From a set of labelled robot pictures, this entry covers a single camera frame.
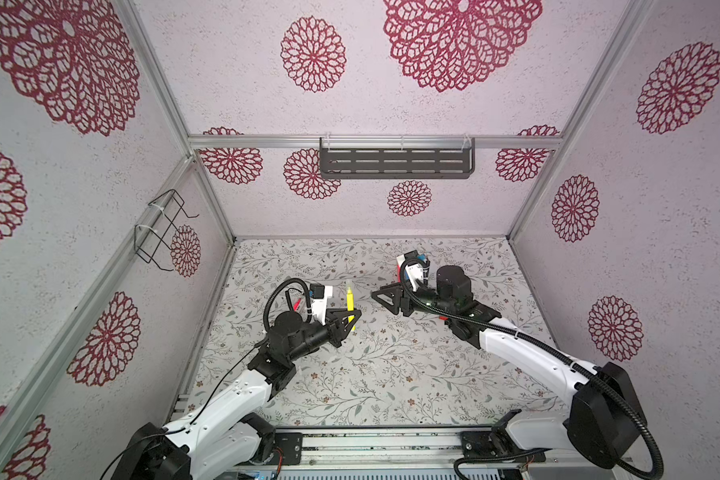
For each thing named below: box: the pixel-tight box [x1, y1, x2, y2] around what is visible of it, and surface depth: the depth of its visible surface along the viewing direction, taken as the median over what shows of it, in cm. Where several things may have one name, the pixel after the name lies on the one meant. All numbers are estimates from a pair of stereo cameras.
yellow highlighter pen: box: [346, 279, 357, 332], surface depth 72 cm
